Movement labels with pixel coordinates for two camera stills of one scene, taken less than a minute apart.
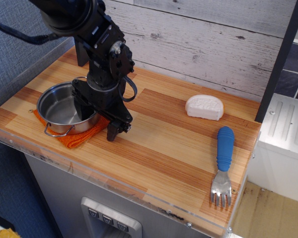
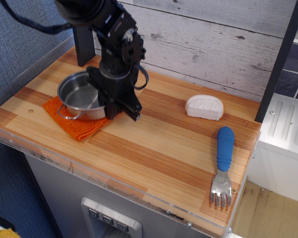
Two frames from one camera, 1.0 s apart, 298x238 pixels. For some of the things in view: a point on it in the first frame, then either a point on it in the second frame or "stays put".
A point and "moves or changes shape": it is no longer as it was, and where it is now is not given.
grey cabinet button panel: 105,221 stays put
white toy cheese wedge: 204,106 stays put
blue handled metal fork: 221,188 stays put
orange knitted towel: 72,140 -> 80,128
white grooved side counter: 279,162 stays put
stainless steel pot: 55,105 moves or changes shape
